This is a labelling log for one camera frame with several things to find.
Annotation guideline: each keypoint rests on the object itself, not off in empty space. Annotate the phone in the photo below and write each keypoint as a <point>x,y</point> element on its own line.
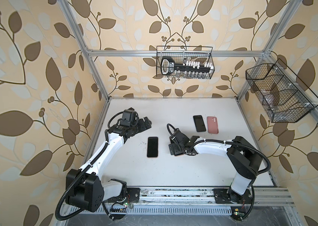
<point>199,123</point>
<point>152,147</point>

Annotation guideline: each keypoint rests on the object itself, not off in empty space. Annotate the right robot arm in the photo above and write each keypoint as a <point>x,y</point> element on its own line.
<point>248,162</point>

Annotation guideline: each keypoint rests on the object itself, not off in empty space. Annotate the socket set on black rail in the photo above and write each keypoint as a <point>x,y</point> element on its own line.
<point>169,67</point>

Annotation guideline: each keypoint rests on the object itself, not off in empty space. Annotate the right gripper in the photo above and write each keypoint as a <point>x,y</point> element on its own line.
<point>174,146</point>

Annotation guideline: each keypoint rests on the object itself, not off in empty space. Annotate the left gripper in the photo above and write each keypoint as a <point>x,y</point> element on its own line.
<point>142,126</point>

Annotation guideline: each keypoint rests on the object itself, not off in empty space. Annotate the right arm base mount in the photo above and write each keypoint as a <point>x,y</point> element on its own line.
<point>246,202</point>

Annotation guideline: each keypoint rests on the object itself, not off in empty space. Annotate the back wire basket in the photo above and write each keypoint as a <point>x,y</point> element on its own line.
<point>179,53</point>

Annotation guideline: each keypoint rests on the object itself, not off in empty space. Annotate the wire basket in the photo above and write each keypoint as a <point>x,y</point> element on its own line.
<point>285,97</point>
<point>179,53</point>

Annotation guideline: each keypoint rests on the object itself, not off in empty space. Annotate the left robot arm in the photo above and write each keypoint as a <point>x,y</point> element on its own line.
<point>84,189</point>

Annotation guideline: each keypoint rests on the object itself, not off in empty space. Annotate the right wire basket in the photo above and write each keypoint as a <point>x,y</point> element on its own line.
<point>285,97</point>

